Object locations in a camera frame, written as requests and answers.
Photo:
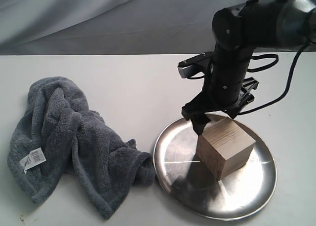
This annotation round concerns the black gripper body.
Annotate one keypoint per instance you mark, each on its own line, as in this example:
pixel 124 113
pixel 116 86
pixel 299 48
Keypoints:
pixel 226 87

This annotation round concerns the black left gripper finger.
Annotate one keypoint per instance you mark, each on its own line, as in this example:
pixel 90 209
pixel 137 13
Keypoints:
pixel 198 120

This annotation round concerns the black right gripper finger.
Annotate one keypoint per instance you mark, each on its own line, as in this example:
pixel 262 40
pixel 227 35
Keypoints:
pixel 230 113

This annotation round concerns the light wooden block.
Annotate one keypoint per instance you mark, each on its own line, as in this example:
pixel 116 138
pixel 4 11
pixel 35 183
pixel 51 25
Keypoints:
pixel 224 147

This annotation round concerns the grey fleece towel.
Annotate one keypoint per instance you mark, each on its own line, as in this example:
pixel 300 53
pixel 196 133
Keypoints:
pixel 75 138

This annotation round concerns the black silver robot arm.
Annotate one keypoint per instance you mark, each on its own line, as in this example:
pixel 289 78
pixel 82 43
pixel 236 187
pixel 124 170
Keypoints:
pixel 238 30

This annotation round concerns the white care label tag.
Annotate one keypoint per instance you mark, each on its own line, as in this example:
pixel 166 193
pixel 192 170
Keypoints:
pixel 34 158

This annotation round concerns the round steel plate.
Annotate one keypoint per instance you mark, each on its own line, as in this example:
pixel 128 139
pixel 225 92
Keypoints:
pixel 187 180

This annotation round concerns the grey backdrop cloth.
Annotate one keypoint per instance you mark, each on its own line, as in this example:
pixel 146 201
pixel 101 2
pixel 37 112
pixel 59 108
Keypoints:
pixel 86 27

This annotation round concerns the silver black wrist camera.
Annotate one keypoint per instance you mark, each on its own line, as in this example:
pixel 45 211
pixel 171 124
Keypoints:
pixel 200 63

